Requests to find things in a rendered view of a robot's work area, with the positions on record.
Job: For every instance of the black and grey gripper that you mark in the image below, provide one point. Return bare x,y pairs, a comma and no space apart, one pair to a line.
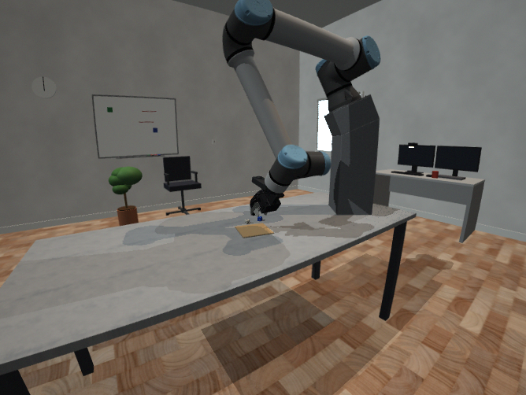
268,200

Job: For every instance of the orange flat mat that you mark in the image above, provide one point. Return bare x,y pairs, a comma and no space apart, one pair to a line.
253,230

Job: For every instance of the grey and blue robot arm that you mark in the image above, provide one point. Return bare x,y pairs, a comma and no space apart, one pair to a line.
352,58

